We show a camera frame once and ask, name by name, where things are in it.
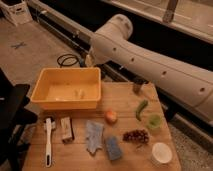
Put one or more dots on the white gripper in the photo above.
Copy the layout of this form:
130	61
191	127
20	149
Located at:
90	61

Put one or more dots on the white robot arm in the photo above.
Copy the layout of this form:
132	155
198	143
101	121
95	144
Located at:
188	85

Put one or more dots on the green plastic cup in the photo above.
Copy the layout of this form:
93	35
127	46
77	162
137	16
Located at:
154	122

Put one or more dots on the blue object on floor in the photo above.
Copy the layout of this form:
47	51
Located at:
82	63

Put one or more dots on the yellow plastic bin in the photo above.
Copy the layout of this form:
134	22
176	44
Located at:
54	89

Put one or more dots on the dark metal can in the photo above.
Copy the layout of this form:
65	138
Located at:
137	84

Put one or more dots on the orange round fruit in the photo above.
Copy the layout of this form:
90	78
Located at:
111	117

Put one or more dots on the small cardboard box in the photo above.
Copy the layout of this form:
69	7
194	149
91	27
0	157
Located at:
66	130

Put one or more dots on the blue grey cloth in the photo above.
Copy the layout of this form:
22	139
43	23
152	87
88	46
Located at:
94	132

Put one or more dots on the white dish brush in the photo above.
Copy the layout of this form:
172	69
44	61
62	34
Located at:
49	126

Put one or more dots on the white cardboard box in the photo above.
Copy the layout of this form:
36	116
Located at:
16	14

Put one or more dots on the bunch of dark grapes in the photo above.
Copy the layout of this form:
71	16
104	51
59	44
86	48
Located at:
140	136

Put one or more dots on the blue sponge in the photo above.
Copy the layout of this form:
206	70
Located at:
113	150

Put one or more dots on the black chair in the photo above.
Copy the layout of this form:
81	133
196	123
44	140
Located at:
13	119

